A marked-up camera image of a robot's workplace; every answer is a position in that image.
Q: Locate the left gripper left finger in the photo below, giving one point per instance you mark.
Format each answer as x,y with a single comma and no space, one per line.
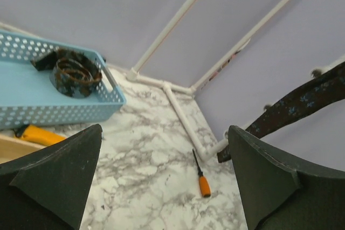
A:
48,189

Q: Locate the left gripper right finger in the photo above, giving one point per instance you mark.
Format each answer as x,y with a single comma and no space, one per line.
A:
279,190

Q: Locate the wooden compartment tray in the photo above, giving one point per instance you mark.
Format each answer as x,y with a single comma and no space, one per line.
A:
12,148

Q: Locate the brown blue floral tie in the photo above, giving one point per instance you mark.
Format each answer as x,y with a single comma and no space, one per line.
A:
303,101

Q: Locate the orange utility knife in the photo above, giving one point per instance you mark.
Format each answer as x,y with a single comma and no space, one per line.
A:
37,135

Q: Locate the white PVC pipe rack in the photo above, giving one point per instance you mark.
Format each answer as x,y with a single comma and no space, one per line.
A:
315,73

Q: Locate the blue perforated plastic basket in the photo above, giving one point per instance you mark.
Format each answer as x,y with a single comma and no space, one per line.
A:
29,97

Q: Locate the rolled black orange tie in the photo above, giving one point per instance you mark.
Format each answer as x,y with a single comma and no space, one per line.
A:
72,73

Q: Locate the orange handle screwdriver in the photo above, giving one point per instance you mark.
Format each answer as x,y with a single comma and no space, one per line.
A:
203,183

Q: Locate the white PVC pipe frame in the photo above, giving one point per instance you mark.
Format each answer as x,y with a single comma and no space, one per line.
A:
195,45

